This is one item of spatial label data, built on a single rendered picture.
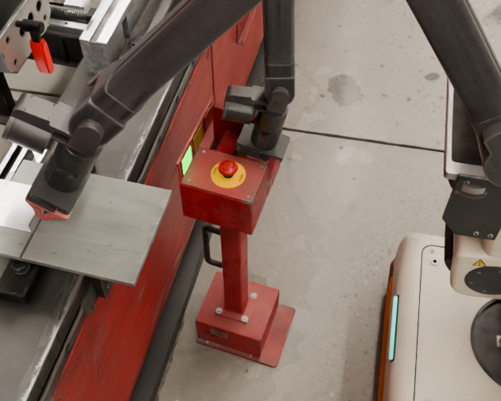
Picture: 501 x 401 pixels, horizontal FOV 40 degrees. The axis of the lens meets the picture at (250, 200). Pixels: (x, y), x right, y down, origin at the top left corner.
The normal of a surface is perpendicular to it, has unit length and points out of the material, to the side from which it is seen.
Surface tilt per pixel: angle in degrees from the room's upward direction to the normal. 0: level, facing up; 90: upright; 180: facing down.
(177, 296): 0
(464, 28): 80
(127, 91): 72
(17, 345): 0
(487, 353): 0
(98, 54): 90
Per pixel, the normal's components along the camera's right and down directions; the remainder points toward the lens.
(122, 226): 0.00, -0.59
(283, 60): 0.00, 0.51
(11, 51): 0.97, 0.20
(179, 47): -0.12, 0.69
